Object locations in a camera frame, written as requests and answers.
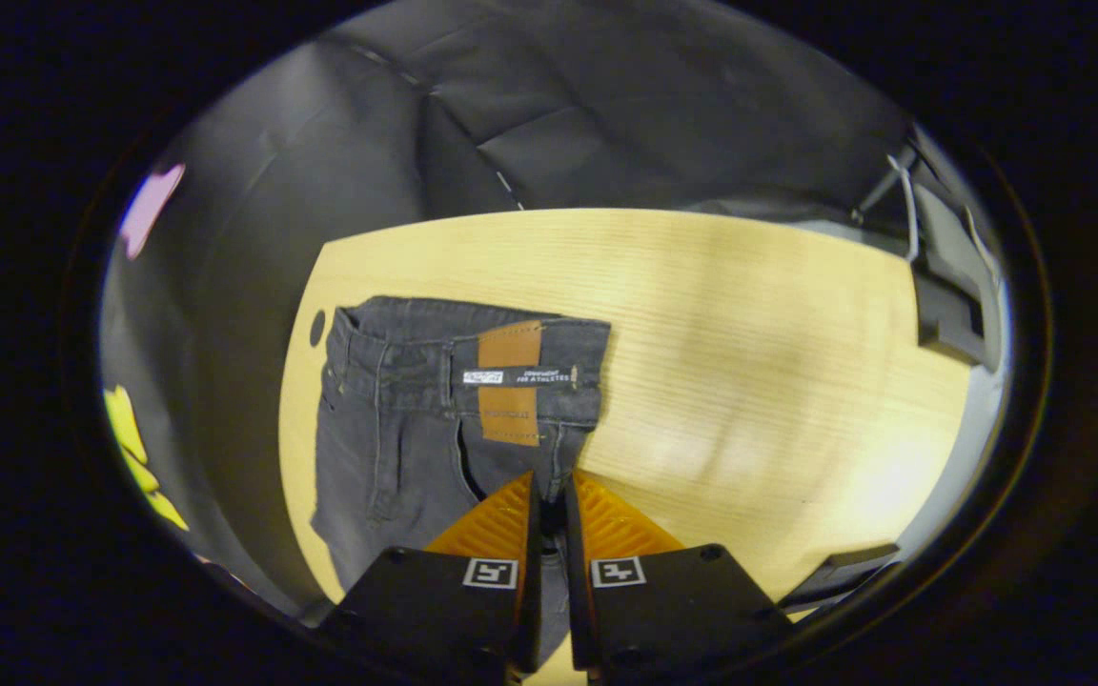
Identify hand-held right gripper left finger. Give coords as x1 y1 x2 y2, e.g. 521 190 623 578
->
318 471 543 686

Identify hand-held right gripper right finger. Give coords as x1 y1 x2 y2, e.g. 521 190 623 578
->
563 469 795 686

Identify dark grey jeans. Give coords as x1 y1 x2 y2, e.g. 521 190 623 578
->
309 295 613 668

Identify dark bar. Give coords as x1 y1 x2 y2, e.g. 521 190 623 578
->
778 543 903 614

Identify black box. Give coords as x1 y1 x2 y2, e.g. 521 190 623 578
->
911 259 990 371

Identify black backdrop cloth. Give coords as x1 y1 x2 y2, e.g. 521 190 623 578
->
101 0 922 620

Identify white cable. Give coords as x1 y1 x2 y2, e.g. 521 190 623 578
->
887 155 924 263

